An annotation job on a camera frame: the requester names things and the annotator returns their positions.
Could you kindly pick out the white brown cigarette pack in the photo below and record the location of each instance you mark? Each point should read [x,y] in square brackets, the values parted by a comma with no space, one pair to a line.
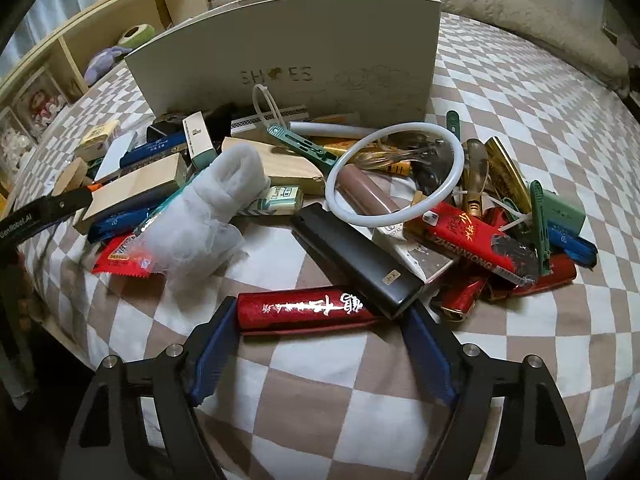
[415,255]

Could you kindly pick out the yellow small box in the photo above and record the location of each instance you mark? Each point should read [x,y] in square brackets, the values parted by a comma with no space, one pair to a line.
[97,137]

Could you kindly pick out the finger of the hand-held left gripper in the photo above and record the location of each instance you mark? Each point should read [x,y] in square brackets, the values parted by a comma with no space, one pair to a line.
[45,210]

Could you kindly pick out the red foil packet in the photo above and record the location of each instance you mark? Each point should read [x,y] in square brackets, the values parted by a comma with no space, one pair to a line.
[555,274]

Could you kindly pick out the beige box with green side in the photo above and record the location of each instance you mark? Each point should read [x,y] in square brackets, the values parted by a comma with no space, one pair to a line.
[135,187]

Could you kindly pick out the brown transparent hair clip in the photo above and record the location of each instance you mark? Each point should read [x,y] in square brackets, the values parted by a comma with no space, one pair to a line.
[475,175]

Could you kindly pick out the white green small box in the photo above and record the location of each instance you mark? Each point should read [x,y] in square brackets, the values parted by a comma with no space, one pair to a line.
[200,140]

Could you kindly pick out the small wooden block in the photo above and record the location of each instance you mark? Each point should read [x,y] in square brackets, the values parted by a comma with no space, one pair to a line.
[72,175]

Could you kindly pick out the clear amber hair clip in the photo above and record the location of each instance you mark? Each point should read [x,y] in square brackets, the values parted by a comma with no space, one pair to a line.
[395,155]

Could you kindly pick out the gold metal bar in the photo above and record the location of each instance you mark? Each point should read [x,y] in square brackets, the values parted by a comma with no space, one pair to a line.
[505,170]

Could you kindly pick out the white shoe box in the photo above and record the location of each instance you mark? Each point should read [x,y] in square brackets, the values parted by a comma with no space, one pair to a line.
[300,45]

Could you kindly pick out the metallic blue lighter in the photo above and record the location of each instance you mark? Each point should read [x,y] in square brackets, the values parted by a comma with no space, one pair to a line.
[570,249]

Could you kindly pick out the pale green box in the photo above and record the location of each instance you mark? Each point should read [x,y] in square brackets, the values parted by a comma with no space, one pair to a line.
[565,210]

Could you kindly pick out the black rectangular case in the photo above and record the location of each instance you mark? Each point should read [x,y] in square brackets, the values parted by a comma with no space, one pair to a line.
[355,255]

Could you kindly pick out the white plastic tube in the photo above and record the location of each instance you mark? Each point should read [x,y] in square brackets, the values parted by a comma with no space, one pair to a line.
[330,130]

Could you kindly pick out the red packet with grey picture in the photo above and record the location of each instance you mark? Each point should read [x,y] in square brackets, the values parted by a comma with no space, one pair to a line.
[475,237]

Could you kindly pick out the purple plush toy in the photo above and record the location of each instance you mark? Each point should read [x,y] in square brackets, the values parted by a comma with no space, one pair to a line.
[102,62]

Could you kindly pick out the white curtain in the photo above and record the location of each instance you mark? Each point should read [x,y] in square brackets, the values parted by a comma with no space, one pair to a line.
[60,15]

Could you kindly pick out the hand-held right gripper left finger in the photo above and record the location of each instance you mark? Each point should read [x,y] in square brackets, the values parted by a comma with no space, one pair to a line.
[210,355]

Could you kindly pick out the doll display case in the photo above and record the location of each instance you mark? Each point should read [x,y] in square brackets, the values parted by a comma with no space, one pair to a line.
[42,105]

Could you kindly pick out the orange lighter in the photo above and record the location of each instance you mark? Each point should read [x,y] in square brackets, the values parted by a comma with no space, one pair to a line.
[95,186]

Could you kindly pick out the black small case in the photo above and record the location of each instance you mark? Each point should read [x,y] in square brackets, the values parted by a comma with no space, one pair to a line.
[165,127]

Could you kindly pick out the green plush toy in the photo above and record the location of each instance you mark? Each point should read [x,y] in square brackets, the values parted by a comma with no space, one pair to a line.
[135,35]

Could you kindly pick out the pale wooden block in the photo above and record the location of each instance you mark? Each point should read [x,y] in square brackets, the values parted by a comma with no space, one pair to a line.
[290,170]

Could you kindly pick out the red lighter with white characters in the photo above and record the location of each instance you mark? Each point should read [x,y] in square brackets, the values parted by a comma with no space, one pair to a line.
[300,310]

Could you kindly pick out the brown cylinder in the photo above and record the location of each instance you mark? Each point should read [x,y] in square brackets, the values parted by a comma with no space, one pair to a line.
[365,192]

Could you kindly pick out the white card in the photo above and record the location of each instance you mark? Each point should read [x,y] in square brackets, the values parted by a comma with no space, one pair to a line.
[117,152]

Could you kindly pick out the red glossy lighter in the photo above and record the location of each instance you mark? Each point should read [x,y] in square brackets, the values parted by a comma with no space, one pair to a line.
[462,292]

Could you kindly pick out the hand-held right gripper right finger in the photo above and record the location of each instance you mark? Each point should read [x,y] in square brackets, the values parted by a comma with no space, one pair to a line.
[430,360]

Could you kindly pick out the white patterned flat box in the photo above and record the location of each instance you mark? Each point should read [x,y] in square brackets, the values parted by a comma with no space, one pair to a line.
[250,120]

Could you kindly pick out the brown white checkered blanket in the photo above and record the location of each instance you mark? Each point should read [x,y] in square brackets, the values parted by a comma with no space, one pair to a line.
[320,410]

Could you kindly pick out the red snack packet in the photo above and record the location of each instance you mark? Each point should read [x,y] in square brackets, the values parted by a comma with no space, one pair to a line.
[117,257]

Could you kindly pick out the green plastic clip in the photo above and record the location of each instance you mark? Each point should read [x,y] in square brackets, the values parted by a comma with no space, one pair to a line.
[300,146]
[539,220]
[452,122]

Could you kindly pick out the green white striped packet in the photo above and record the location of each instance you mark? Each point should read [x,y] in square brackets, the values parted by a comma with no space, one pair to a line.
[280,200]

